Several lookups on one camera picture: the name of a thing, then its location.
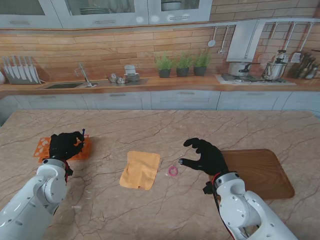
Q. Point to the blue glass rod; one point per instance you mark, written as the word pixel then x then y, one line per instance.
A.
pixel 83 132

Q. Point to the brown wooden tray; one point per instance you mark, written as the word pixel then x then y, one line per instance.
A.
pixel 260 172

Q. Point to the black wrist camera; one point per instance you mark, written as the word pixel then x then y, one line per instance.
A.
pixel 69 172
pixel 208 188

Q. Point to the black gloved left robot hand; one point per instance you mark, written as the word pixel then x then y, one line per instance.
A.
pixel 62 146

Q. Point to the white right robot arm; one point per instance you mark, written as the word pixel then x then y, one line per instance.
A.
pixel 240 205

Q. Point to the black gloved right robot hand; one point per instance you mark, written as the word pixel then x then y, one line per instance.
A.
pixel 212 160

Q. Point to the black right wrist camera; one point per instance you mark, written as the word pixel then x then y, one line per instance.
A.
pixel 208 188

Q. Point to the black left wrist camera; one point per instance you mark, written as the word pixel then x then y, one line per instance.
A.
pixel 69 172

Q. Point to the printed kitchen backdrop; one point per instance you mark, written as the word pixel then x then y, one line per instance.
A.
pixel 100 50

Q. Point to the orange test tube rack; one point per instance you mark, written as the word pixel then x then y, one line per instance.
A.
pixel 42 148

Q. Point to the yellow microfibre cloth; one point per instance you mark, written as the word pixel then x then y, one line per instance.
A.
pixel 140 170

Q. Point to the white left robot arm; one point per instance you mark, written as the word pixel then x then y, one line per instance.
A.
pixel 32 200

